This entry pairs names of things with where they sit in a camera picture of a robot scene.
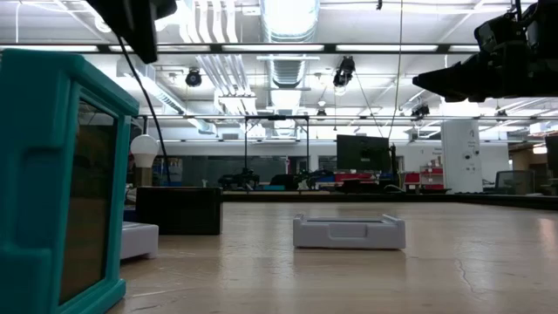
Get red storage bins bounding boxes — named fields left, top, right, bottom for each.
left=403, top=164, right=446, bottom=191

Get black aluminium table frame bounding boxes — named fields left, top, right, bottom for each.
left=221, top=190, right=558, bottom=212

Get black overhead beam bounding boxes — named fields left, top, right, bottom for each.
left=0, top=42, right=480, bottom=55

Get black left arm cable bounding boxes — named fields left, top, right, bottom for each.
left=116, top=37, right=172, bottom=185

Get black rectangular block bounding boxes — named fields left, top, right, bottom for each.
left=135, top=186, right=224, bottom=236

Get white pillar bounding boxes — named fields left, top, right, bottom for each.
left=440, top=118, right=485, bottom=195

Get light grey digital thermometer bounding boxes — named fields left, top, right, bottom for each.
left=119, top=221, right=160, bottom=261

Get silver ceiling duct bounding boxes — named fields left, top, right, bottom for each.
left=260, top=0, right=322, bottom=137

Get teal digital thermometer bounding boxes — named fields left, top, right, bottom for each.
left=0, top=47, right=140, bottom=314

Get black monitor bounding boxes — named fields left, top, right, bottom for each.
left=336, top=133, right=391, bottom=174
left=545, top=134, right=558, bottom=175

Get white light bulb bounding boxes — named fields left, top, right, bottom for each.
left=129, top=133, right=160, bottom=188

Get blue cabinet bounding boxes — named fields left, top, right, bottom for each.
left=152, top=156, right=184, bottom=188

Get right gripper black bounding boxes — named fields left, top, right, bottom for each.
left=412, top=0, right=558, bottom=105

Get black stand frame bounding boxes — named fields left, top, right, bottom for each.
left=242, top=114, right=311, bottom=193

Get white digital thermometer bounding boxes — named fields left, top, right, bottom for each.
left=292, top=213, right=407, bottom=250

